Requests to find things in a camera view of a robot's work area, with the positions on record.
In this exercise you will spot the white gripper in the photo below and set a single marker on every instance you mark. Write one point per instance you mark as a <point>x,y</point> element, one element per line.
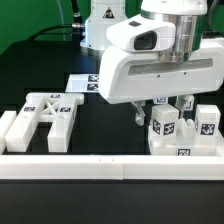
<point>151,57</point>

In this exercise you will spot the white chair seat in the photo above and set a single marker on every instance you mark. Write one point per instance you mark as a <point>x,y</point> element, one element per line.
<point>185,142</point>

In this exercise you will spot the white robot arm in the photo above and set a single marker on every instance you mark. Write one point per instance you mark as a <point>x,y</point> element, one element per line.
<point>106,13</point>

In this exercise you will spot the small white marker cube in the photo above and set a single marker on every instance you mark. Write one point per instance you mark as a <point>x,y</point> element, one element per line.
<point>162,100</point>

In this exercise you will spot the right white marker cube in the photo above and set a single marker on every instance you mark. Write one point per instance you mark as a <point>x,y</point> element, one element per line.
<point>190,105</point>

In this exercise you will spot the white marker sheet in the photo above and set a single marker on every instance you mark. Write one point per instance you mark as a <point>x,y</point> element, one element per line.
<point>82,83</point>

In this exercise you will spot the white U-shaped fence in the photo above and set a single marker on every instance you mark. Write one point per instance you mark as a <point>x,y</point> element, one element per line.
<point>106,167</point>

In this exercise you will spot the white chair back frame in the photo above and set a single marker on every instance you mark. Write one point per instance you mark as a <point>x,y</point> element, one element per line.
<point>58,109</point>

